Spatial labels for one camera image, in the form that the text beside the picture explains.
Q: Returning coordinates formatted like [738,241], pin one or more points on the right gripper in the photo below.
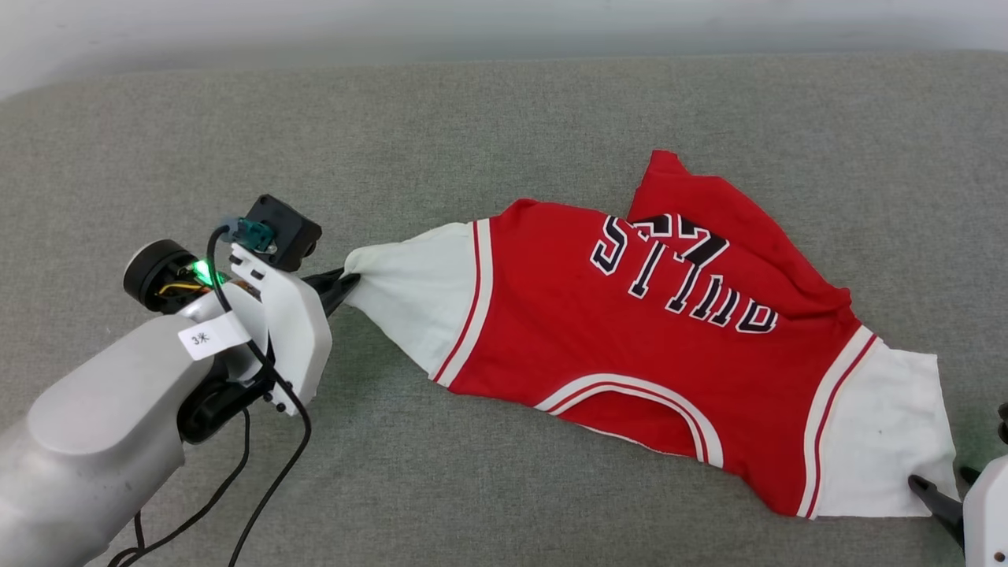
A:
[988,520]

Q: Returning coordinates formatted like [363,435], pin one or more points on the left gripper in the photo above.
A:
[295,339]

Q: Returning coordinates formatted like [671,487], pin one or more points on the red and white jersey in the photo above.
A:
[630,354]

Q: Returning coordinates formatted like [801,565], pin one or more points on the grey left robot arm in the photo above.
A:
[94,441]

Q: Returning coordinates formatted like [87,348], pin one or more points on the white paper label tag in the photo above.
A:
[209,337]

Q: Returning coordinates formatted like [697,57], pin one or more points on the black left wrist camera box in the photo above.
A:
[287,228]

